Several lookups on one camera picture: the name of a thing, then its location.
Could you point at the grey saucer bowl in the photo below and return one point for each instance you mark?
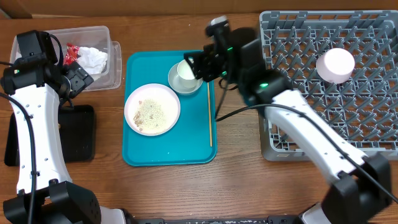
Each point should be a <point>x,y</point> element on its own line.
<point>173,79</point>

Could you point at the black tray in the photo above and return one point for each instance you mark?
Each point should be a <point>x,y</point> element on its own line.
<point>77,135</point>

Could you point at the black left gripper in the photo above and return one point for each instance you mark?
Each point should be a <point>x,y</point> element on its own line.
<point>81,79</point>

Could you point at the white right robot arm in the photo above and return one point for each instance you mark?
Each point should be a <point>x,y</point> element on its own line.
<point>360,186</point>

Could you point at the teal plastic tray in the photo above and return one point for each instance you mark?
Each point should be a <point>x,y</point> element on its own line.
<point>188,142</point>

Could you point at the white napkin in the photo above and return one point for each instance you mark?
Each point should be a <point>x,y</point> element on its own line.
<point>92,60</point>

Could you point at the grey dishwasher rack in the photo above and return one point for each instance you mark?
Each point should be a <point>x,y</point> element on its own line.
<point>362,110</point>

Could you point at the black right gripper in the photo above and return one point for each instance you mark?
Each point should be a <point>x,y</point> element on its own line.
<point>201,65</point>

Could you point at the large white plate with crumbs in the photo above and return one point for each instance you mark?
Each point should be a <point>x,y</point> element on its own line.
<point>152,109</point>

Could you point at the clear plastic bin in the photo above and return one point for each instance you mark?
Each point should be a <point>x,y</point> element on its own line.
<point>99,38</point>

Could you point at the red snack wrapper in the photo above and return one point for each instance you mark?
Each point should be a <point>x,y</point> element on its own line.
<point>71,54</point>

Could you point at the white cup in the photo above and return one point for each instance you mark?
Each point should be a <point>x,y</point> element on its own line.
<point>185,75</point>

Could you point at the small white bowl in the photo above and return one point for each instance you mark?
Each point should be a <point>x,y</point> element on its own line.
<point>335,65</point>

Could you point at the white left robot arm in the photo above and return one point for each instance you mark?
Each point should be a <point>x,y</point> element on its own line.
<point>45,191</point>

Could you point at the wooden chopstick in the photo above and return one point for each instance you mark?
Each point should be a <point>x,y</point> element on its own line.
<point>209,114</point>

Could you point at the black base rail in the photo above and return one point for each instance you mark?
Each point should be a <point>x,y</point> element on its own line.
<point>273,219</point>

